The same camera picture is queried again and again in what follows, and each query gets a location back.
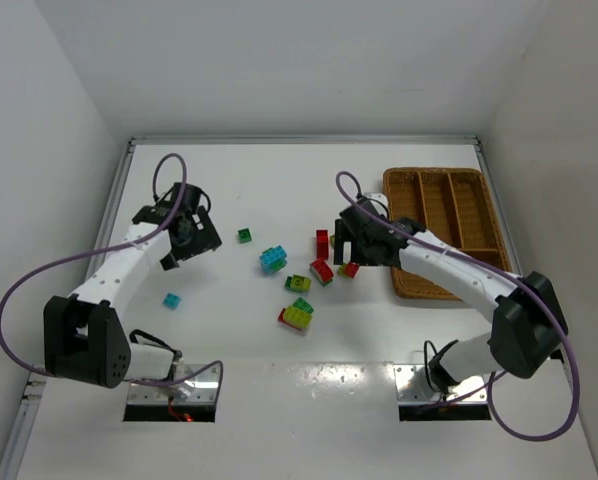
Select tall red lego stack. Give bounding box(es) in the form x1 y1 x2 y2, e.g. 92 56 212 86
315 229 330 260

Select lime and red lego pair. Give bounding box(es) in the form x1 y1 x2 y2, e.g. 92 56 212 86
338 262 360 279

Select red curved lego brick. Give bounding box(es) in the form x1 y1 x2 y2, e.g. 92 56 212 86
309 258 334 286

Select small dark green lego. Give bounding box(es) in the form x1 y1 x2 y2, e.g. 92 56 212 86
237 228 252 244

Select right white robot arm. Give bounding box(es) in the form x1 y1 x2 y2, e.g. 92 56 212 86
338 198 568 394

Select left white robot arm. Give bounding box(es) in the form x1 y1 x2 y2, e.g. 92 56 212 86
43 182 221 388

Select green and lime curved legos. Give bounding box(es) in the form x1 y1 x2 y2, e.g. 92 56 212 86
284 275 311 294

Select small cyan lego brick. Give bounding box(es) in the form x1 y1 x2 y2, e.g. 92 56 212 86
163 293 181 310

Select blue and green lego stack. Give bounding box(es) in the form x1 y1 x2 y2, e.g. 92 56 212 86
259 245 287 275

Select wicker divided basket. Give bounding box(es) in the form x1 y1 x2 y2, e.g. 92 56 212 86
383 167 512 272

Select lime green red lego stack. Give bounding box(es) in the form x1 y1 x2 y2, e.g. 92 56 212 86
277 297 314 332

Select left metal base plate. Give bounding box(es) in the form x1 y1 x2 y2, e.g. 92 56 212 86
126 361 223 407

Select metal base plate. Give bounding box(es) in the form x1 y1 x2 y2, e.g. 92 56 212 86
126 361 223 407
393 364 487 407

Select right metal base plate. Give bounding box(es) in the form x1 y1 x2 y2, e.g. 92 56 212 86
393 364 487 407

